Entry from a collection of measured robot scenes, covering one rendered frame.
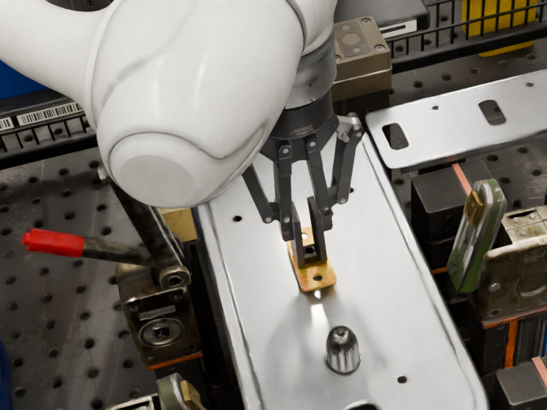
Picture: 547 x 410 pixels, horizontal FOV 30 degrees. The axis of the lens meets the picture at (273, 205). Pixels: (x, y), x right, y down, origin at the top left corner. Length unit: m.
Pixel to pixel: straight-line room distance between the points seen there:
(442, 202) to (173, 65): 0.56
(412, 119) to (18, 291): 0.65
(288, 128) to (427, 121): 0.37
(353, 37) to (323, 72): 0.40
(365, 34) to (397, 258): 0.31
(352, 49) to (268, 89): 0.56
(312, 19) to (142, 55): 0.16
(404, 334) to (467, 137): 0.29
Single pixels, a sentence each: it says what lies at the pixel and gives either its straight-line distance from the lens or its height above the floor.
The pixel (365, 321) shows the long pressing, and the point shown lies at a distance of 1.03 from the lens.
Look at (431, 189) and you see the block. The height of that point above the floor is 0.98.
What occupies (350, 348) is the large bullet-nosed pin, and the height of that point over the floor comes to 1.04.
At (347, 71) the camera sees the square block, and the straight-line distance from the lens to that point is 1.23.
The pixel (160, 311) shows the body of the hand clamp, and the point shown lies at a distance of 1.04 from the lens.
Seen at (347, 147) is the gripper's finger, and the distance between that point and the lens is 0.96.
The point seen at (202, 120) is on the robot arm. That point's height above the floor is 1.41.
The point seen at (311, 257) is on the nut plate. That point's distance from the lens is 1.06.
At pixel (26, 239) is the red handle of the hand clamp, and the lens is 0.98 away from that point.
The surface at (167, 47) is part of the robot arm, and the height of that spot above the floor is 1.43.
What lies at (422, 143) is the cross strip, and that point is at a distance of 1.20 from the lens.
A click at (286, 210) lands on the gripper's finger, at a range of 0.99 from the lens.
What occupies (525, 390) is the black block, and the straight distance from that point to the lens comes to 1.01.
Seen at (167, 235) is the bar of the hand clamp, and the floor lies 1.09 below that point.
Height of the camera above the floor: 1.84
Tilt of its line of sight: 47 degrees down
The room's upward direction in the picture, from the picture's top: 9 degrees counter-clockwise
